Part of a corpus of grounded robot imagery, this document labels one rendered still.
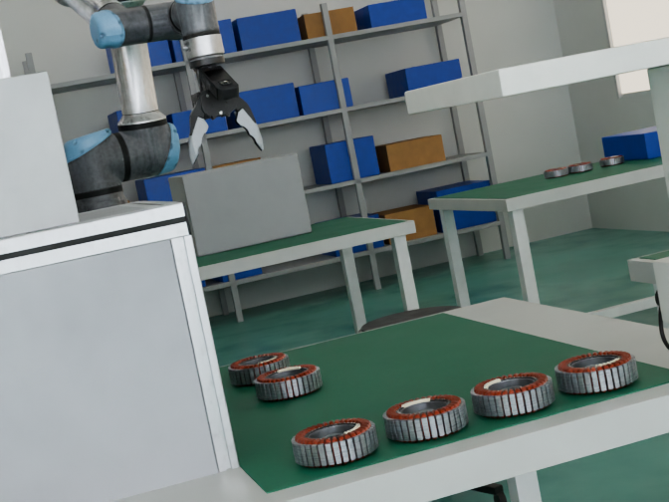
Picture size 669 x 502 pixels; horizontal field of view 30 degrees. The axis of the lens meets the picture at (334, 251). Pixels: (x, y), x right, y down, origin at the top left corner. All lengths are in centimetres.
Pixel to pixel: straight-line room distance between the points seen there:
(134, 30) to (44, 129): 91
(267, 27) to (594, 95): 257
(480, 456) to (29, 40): 748
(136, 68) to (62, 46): 594
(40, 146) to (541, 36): 831
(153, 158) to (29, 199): 128
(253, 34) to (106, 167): 566
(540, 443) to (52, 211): 70
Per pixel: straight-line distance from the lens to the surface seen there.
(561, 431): 163
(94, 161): 288
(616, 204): 953
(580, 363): 180
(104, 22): 253
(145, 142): 292
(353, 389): 203
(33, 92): 167
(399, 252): 494
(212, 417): 169
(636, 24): 887
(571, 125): 987
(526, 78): 158
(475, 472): 159
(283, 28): 855
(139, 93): 293
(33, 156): 166
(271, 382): 205
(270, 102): 848
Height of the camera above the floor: 118
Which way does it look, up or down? 6 degrees down
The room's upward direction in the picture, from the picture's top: 11 degrees counter-clockwise
